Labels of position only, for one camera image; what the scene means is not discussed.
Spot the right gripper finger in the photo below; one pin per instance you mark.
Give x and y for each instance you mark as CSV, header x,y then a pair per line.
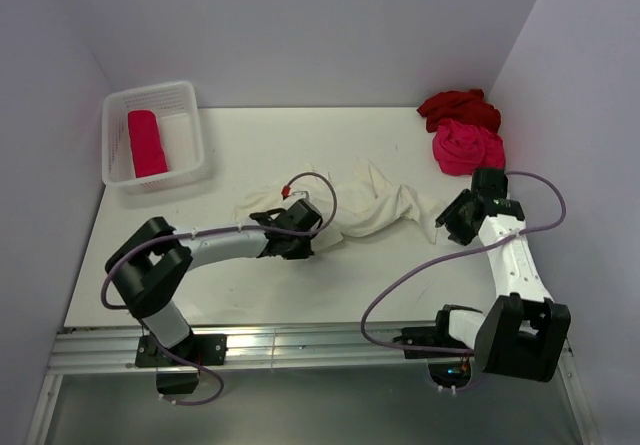
x,y
457,237
451,212

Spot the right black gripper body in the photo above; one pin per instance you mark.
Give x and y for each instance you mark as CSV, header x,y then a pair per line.
x,y
460,222

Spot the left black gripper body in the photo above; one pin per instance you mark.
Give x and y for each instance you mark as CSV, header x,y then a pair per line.
x,y
299,248

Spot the white t shirt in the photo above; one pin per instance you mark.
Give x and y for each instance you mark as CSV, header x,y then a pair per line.
x,y
366,204

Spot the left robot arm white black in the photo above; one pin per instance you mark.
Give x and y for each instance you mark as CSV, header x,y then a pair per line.
x,y
148,269

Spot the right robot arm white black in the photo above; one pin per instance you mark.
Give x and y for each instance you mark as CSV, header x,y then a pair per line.
x,y
523,334

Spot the dark red t shirt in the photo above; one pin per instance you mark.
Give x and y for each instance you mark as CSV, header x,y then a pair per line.
x,y
467,107

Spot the rolled pink t shirt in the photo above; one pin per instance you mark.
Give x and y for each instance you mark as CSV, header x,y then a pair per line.
x,y
147,151

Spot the white plastic basket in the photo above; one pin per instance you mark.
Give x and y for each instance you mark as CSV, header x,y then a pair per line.
x,y
175,107

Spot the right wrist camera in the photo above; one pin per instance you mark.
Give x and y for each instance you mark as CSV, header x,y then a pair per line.
x,y
498,202

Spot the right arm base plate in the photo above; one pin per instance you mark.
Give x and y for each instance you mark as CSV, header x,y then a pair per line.
x,y
433,336

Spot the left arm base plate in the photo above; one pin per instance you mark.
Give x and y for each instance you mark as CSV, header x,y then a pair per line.
x,y
179,370

